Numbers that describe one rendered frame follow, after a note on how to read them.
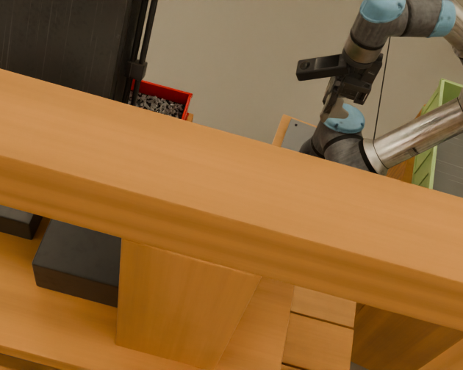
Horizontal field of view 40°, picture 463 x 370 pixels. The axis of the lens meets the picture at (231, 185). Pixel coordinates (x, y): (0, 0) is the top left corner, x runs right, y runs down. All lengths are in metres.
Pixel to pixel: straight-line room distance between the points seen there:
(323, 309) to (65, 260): 0.98
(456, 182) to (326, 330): 0.72
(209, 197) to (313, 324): 1.18
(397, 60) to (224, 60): 1.00
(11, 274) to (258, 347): 0.36
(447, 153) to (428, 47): 1.75
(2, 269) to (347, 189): 0.54
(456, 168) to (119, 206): 1.71
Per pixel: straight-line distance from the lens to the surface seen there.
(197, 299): 0.69
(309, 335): 1.67
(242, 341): 0.91
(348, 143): 1.72
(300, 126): 2.00
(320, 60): 1.40
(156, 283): 0.67
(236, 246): 0.56
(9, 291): 0.93
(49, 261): 0.86
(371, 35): 1.29
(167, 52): 3.35
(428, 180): 1.96
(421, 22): 1.32
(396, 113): 3.44
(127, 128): 0.57
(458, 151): 2.22
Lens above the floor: 2.39
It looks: 56 degrees down
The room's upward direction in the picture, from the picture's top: 18 degrees clockwise
